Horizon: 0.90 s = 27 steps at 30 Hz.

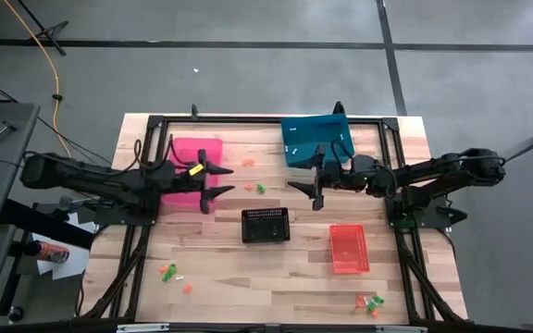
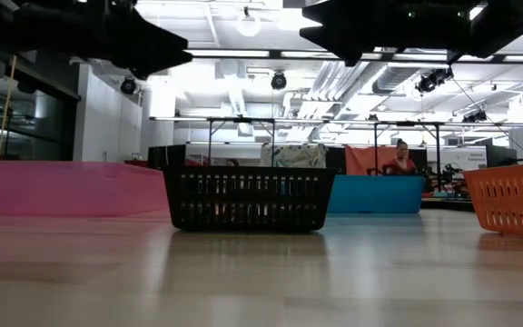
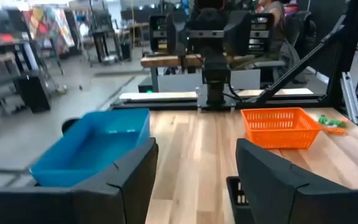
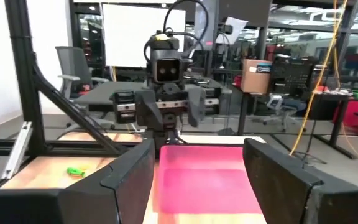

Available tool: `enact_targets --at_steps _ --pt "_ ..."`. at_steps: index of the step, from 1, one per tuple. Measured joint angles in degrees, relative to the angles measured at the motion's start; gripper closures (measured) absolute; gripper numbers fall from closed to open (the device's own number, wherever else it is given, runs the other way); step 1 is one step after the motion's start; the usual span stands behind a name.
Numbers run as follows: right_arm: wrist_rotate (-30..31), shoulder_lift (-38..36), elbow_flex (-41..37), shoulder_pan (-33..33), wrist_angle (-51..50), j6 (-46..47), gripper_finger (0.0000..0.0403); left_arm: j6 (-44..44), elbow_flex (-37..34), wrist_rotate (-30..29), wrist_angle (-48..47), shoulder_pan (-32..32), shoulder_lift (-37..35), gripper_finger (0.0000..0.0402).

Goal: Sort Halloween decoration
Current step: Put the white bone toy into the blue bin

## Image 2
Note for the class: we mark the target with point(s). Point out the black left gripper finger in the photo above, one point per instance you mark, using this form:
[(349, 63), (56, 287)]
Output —
[(152, 38), (161, 62)]

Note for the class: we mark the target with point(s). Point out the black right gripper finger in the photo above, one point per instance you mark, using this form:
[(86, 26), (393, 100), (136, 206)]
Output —
[(359, 56), (352, 27)]

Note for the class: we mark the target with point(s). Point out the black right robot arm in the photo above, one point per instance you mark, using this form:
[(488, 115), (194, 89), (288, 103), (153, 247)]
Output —
[(506, 22)]

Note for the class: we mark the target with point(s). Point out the black ceiling spotlight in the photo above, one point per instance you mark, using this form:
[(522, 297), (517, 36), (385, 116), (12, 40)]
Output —
[(279, 81), (127, 85), (475, 116), (431, 81)]

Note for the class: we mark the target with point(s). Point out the black monitor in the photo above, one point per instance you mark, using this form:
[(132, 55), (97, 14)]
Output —
[(166, 156)]

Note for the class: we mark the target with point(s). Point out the orange cloth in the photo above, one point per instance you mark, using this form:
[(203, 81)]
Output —
[(366, 159)]

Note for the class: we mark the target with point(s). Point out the person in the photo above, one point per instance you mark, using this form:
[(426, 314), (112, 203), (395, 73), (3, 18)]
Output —
[(400, 161), (232, 162)]

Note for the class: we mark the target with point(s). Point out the pale patterned cloth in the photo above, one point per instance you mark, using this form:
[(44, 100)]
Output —
[(295, 156)]

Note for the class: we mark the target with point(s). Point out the white sign board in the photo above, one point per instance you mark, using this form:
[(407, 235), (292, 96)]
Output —
[(466, 159)]

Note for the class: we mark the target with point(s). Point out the blue plastic bin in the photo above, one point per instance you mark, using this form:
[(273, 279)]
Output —
[(375, 195)]

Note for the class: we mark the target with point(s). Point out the pink plastic bin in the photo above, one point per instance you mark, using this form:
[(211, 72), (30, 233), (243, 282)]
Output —
[(71, 188)]

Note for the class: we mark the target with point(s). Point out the black slotted plastic basket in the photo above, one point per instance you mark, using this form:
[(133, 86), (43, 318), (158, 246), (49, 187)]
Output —
[(248, 218)]

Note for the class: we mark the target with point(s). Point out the orange slotted plastic basket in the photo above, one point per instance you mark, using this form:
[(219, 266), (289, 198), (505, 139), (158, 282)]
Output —
[(516, 200)]

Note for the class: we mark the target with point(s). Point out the neighbouring black metal frame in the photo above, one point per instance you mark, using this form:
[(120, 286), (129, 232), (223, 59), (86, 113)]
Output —
[(243, 120), (407, 123)]

